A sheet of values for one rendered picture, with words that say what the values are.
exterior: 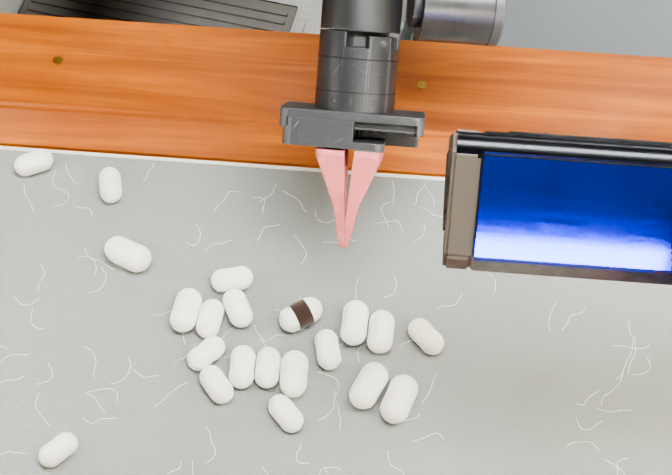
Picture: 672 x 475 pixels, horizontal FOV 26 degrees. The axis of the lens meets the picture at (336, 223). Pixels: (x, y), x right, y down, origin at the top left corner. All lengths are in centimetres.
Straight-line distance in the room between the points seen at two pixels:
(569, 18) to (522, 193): 149
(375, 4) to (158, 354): 31
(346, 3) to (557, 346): 31
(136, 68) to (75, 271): 18
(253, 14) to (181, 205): 48
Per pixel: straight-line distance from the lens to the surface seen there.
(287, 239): 115
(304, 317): 110
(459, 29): 103
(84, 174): 120
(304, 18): 161
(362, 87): 102
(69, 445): 107
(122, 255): 113
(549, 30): 222
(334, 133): 102
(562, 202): 77
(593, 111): 120
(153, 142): 120
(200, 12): 162
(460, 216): 77
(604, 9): 226
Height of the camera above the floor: 174
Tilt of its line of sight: 60 degrees down
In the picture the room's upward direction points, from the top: straight up
